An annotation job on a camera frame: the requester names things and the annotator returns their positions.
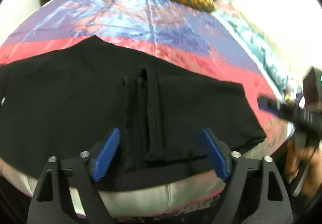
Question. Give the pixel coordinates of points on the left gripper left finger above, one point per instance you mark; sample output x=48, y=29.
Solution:
x=52, y=202

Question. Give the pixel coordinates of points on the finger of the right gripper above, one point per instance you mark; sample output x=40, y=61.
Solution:
x=269, y=105

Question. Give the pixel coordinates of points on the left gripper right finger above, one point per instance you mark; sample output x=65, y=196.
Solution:
x=254, y=191

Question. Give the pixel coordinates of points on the black pants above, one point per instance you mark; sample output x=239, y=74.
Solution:
x=62, y=102

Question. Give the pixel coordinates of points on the operator right hand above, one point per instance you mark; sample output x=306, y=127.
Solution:
x=310, y=155

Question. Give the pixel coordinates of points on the teal floral blanket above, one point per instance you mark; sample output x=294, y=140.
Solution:
x=264, y=55

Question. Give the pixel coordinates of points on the colourful satin quilt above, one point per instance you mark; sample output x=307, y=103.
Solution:
x=193, y=40

